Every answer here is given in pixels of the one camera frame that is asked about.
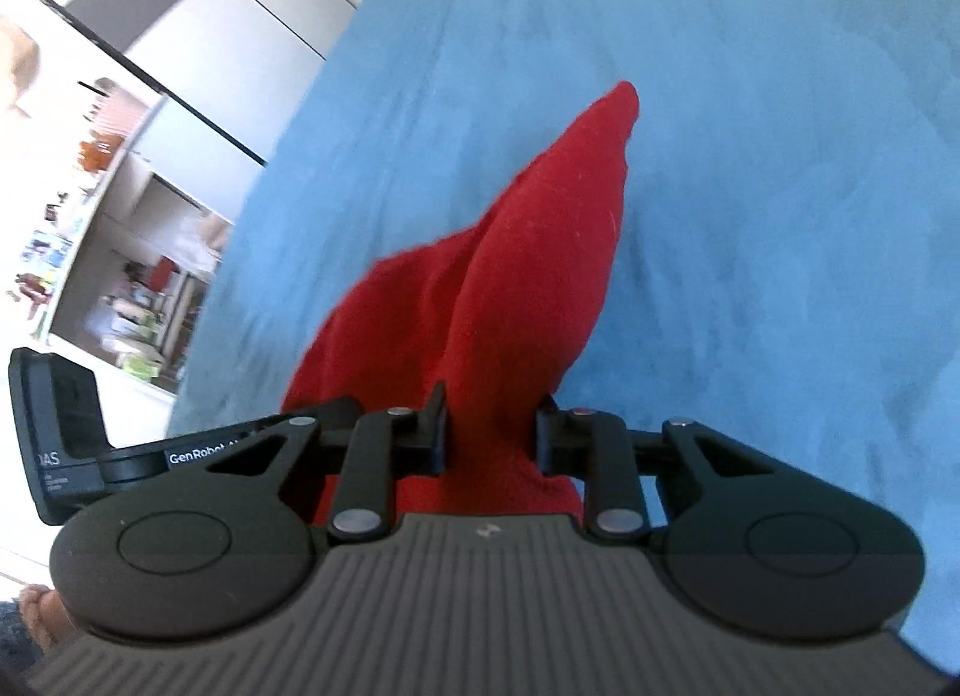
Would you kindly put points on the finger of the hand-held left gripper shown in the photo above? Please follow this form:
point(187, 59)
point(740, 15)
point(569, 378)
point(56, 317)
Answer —
point(341, 411)

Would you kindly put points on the red knit sweater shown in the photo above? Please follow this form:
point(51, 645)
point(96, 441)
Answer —
point(540, 253)

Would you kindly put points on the white plastic bag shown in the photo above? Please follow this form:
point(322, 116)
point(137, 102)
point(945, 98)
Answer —
point(211, 237)

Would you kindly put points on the orange jar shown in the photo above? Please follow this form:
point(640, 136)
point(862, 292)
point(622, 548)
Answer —
point(97, 152)

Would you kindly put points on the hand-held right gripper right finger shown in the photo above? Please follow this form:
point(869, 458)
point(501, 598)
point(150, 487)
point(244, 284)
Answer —
point(544, 441)

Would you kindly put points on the pink storage basket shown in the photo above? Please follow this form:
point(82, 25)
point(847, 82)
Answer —
point(120, 112)

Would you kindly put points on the red box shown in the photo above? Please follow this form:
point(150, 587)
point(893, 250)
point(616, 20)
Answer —
point(162, 276)

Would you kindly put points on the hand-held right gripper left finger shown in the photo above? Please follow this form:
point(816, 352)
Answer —
point(439, 441)

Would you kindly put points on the white and grey wardrobe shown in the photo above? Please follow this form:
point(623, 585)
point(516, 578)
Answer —
point(225, 28)

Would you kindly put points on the white shelf unit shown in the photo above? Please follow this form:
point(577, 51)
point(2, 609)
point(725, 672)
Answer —
point(112, 253)

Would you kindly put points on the blue bed sheet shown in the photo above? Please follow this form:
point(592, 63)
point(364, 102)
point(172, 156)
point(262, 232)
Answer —
point(750, 178)

